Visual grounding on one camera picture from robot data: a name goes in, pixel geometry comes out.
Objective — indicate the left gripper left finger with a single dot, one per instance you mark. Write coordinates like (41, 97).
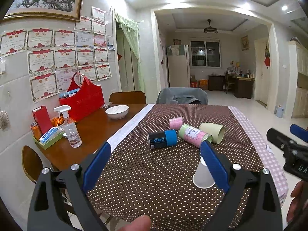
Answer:
(47, 211)

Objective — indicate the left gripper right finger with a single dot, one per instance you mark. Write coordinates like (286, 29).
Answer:
(250, 199)

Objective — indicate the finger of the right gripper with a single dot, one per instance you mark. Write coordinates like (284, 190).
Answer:
(299, 132)

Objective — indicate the white paper cup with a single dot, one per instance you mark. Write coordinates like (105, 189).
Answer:
(202, 177)

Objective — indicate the pale green cup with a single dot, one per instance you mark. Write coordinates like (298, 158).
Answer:
(217, 131)

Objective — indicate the small pink cup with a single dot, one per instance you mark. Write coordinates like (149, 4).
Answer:
(175, 123)

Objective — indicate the person's right hand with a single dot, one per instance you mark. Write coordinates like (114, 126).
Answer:
(295, 195)

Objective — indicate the person's left hand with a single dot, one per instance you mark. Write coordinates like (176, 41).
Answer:
(142, 223)

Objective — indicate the pink checkered tablecloth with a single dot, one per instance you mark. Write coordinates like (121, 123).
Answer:
(265, 153)

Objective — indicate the white cabinet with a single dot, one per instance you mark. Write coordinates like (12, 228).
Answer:
(298, 79)

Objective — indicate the light blue trash bin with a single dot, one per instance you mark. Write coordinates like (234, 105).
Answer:
(279, 111)

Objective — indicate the green tray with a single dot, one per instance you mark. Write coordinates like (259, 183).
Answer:
(50, 142)

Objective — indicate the blue white box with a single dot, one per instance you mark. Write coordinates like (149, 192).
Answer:
(49, 135)

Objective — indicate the clear spray bottle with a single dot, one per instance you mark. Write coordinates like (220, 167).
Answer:
(69, 126)

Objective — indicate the dark wooden desk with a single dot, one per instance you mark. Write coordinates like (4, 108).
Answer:
(241, 87)

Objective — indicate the orange can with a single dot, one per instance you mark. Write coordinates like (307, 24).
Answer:
(36, 130)

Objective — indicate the red door ornament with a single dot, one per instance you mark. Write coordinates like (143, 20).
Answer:
(267, 57)

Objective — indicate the desk chair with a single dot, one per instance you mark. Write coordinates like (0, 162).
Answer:
(229, 83)

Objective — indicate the pink green cylinder container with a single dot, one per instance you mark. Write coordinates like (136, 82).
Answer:
(193, 135)

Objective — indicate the brown polka dot tablecloth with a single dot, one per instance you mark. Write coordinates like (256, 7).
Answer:
(158, 183)

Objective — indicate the red felt bag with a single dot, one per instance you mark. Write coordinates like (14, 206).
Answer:
(88, 98)

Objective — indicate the white bowl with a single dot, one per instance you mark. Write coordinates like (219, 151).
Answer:
(117, 112)

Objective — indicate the small framed picture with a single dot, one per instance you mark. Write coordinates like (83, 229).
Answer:
(245, 43)

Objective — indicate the blue black can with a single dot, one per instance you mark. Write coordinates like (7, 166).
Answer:
(162, 139)

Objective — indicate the grey covered chair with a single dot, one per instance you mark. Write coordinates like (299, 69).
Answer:
(182, 95)

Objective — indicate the red gift box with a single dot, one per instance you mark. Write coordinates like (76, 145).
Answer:
(194, 84)

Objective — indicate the white refrigerator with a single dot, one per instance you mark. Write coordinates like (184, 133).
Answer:
(178, 66)

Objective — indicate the ceiling lamp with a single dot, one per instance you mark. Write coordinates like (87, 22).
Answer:
(210, 29)

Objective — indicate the window with dark frame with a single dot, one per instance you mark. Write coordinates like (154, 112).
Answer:
(206, 54)

